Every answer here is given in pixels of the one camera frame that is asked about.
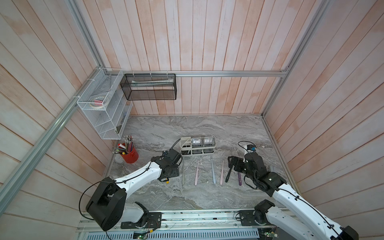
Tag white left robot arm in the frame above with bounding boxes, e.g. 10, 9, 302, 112
86, 149, 182, 231

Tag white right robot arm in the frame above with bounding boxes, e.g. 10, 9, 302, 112
228, 151, 359, 240

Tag purple toothbrush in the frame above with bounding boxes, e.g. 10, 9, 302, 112
238, 172, 242, 186

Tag black toothbrush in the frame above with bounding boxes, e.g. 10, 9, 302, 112
225, 168, 232, 183

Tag cream toothbrush holder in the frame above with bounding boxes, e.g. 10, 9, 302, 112
180, 136, 216, 156

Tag pink toothbrush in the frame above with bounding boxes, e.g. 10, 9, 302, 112
194, 161, 200, 186
220, 160, 225, 185

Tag pale blue toothbrush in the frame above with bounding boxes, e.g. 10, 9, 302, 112
210, 156, 216, 185

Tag red pencil cup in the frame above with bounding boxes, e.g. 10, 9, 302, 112
121, 147, 139, 164

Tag pens in red cup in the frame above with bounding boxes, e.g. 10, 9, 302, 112
114, 136, 134, 155

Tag black mesh basket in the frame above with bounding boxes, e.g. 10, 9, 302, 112
120, 73, 177, 101

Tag tape roll on shelf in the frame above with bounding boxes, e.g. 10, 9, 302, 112
89, 95, 109, 110

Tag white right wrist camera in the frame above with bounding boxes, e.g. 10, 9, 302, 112
244, 144, 257, 155

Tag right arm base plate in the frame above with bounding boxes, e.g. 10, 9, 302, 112
239, 210, 266, 227

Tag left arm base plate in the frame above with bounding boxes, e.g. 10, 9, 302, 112
121, 212, 162, 230

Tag white wire mesh shelf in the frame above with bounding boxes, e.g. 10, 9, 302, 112
77, 68, 133, 140

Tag aluminium frame rails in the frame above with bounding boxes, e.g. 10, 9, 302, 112
0, 0, 334, 240

